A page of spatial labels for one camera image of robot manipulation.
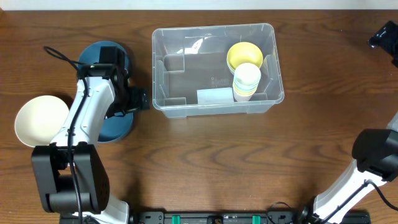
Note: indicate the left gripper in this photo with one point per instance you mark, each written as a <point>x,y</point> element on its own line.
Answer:
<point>140,99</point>

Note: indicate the dark blue bowl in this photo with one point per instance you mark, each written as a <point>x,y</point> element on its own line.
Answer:
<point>116,127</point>
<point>91,54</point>

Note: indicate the cream bowl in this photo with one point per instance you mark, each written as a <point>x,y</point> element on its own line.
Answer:
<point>40,119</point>

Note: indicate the cream cup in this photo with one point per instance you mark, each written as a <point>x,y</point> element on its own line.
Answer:
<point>247,74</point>

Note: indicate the small yellow bowl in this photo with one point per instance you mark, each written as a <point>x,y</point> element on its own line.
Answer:
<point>244,52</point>

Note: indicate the small white bowl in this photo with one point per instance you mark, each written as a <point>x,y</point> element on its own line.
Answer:
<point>231,69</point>

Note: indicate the yellow cup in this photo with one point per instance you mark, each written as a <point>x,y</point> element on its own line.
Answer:
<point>234,86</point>
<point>244,93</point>

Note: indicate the pink cup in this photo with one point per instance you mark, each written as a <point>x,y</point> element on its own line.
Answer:
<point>241,98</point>

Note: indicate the light blue cup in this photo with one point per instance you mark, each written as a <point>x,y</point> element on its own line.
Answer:
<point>245,87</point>

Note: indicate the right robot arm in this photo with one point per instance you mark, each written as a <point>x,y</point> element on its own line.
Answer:
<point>374,164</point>

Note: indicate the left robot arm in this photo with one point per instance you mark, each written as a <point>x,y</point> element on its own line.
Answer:
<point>70,176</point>

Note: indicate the clear plastic storage container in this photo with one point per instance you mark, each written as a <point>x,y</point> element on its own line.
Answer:
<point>190,76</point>

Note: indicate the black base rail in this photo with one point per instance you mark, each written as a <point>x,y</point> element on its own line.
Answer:
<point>276,216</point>

